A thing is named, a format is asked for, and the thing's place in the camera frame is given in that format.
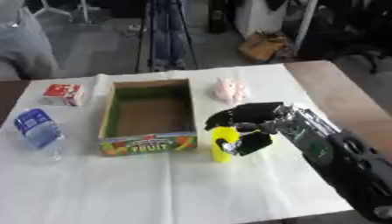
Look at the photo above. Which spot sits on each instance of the person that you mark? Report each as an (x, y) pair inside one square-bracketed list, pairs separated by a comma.
[(23, 43)]

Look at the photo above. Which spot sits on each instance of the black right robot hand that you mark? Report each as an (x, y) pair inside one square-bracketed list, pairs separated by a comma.
[(255, 112)]

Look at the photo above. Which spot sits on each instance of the black tripod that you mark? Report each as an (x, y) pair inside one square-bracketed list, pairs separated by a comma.
[(166, 35)]

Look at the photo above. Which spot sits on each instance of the yellow cylinder cup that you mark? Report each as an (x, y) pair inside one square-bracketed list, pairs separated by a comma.
[(223, 145)]

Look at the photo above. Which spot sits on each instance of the pink soft toy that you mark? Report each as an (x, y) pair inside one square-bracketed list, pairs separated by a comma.
[(230, 90)]

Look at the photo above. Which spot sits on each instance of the white chair base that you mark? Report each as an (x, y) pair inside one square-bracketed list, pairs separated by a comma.
[(61, 10)]

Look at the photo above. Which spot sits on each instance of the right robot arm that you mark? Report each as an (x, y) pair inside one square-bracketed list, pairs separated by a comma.
[(347, 157)]

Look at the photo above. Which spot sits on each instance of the red and white carton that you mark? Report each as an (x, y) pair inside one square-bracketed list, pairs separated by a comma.
[(65, 94)]

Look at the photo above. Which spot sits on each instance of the open cardboard box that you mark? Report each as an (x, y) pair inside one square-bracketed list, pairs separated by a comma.
[(149, 116)]

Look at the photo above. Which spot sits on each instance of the clear plastic bottle blue label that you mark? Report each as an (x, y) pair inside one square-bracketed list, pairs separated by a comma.
[(38, 131)]

